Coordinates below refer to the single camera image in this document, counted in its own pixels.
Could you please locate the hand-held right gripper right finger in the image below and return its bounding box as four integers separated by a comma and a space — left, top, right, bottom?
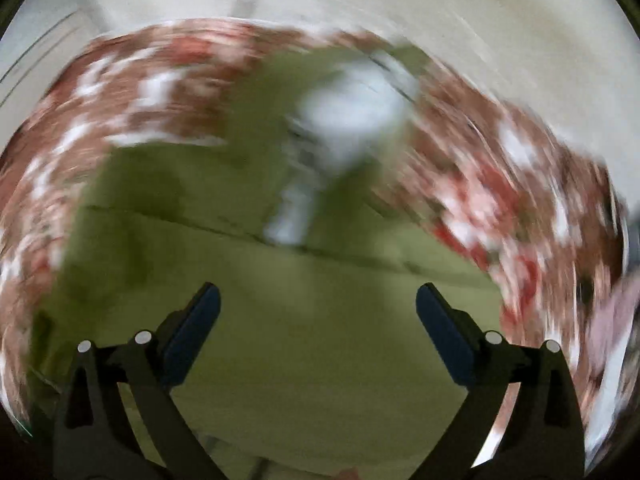
410, 283, 586, 480

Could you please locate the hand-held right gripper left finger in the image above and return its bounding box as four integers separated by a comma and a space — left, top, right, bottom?
52, 282, 226, 480

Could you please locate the olive green garment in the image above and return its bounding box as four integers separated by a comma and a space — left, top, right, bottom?
30, 42, 506, 476

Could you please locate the pink cloth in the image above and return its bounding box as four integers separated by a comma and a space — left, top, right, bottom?
587, 275, 640, 386

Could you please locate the white grey blurred object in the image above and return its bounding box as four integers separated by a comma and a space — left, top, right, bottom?
262, 57, 416, 248

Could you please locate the brown floral printed blanket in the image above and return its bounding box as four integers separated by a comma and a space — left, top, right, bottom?
0, 17, 631, 461

